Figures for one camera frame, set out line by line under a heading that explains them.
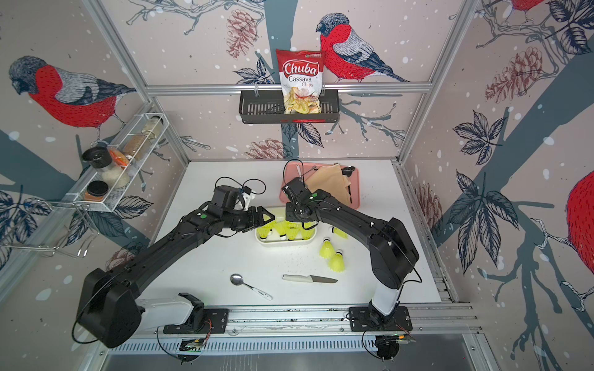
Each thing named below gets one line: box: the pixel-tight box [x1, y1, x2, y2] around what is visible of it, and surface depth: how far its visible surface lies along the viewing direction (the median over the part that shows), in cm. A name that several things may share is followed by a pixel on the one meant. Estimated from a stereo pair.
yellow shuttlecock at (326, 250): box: [318, 237, 335, 259], surface depth 91 cm
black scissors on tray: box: [341, 165, 356, 177], surface depth 116 cm
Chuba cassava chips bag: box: [276, 48, 325, 115], surface depth 85 cm
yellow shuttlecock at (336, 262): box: [327, 250, 345, 273], surface depth 87 cm
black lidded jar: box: [81, 146, 113, 169], surface depth 66 cm
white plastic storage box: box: [255, 227, 318, 245], surface depth 92 cm
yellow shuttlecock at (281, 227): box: [274, 220, 288, 242], surface depth 92 cm
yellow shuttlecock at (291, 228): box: [286, 221, 300, 242], surface depth 94 cm
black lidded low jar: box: [84, 180, 110, 202], surface depth 62 cm
